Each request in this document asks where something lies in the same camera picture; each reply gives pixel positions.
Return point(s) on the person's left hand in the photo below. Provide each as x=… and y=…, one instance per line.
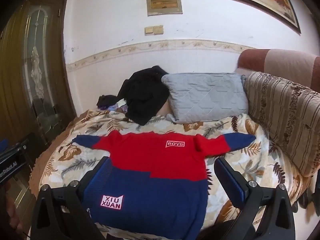
x=12, y=210

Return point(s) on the wooden door with glass panel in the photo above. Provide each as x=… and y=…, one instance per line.
x=35, y=67

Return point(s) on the small dark cloth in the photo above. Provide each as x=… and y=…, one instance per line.
x=106, y=100

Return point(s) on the leaf print blanket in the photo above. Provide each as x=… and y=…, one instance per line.
x=75, y=165

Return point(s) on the purple cloth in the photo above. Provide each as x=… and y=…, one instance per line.
x=117, y=107

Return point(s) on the striped floral pillow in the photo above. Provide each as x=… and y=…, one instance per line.
x=282, y=115

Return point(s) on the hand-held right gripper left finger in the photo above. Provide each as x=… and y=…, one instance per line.
x=96, y=180

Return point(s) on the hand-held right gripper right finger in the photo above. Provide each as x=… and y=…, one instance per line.
x=231, y=182

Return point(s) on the framed wall plaque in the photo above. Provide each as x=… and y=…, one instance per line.
x=164, y=3

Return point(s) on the red and blue sweater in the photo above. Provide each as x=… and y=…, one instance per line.
x=155, y=160

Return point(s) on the brown fringed bedspread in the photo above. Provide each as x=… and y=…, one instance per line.
x=42, y=160

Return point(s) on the brown and beige sofa backrest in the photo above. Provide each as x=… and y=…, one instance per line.
x=275, y=61

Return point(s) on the beige wall switch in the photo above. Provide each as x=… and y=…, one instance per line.
x=149, y=30
x=158, y=29

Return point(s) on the black garment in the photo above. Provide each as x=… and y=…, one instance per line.
x=145, y=92

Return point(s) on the dark object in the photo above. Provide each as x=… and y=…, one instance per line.
x=308, y=200

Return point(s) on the grey quilted pillow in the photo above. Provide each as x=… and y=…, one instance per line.
x=207, y=95

